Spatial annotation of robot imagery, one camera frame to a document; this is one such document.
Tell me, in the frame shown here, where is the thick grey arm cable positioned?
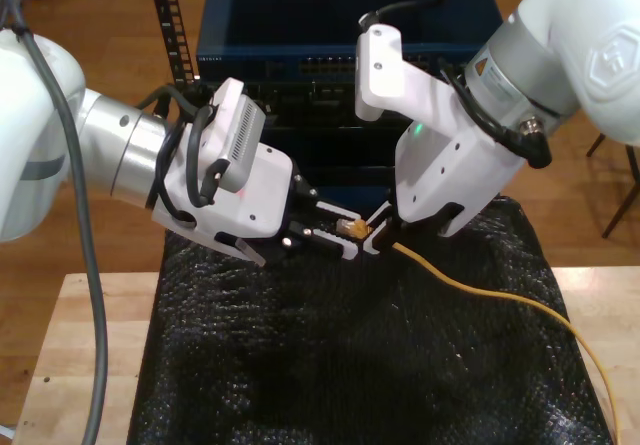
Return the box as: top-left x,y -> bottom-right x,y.
0,0 -> 110,445

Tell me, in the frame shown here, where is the dark wooden stool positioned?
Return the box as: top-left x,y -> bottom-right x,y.
585,132 -> 640,239

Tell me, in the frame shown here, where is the yellow network cable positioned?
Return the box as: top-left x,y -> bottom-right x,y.
335,217 -> 621,445

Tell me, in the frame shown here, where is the blue rack base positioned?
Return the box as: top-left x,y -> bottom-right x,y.
309,183 -> 396,211

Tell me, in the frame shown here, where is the black rack server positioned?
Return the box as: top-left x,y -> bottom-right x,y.
197,78 -> 454,130

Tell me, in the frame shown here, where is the black bubble-wrap mat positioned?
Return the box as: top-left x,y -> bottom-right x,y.
125,194 -> 615,445

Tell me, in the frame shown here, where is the black perforated rack post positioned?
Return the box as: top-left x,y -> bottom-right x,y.
144,0 -> 201,86

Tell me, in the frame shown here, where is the blue network switch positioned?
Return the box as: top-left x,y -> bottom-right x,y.
195,0 -> 506,82

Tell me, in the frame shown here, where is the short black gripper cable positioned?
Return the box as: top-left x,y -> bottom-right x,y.
439,59 -> 554,170
135,84 -> 232,227

